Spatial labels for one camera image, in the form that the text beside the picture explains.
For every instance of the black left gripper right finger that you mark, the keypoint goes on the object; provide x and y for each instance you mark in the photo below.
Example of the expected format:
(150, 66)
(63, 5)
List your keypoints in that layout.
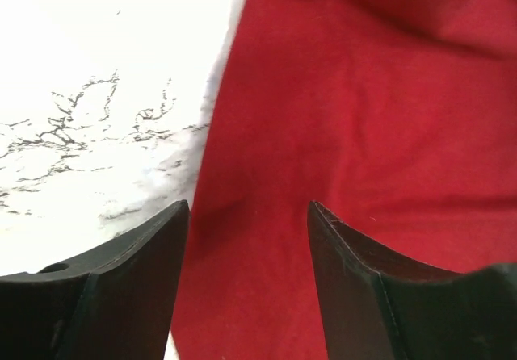
(377, 303)

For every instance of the red t-shirt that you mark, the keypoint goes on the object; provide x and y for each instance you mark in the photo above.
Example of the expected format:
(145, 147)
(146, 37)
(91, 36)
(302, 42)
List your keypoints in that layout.
(397, 115)

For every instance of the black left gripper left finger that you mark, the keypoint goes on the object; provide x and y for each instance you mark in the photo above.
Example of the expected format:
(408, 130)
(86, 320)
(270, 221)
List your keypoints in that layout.
(113, 302)

